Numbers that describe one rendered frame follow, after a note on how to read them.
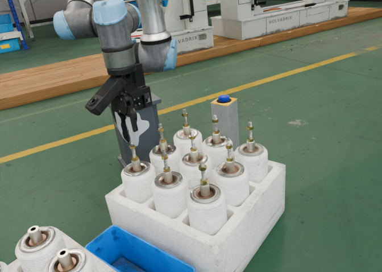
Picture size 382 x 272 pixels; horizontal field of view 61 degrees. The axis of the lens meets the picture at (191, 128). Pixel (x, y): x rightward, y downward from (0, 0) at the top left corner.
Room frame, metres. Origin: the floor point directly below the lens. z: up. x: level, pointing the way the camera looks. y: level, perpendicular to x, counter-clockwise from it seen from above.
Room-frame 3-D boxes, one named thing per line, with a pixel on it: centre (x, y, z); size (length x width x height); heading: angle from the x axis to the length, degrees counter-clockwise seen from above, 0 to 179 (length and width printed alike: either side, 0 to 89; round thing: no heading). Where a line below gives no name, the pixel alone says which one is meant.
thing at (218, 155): (0.90, -0.08, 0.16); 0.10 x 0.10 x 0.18
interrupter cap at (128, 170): (0.79, 0.17, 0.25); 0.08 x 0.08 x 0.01
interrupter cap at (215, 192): (0.64, -0.02, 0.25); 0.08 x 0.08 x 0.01
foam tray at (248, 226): (0.81, 0.00, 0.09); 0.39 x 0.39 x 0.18; 50
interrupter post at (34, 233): (0.55, 0.36, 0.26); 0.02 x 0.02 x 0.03
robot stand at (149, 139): (1.26, 0.23, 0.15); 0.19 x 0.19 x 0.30; 26
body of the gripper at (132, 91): (0.81, 0.15, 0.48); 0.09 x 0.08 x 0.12; 132
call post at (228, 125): (1.08, -0.13, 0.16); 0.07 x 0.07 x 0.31; 50
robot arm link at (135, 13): (0.90, 0.16, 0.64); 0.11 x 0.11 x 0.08; 82
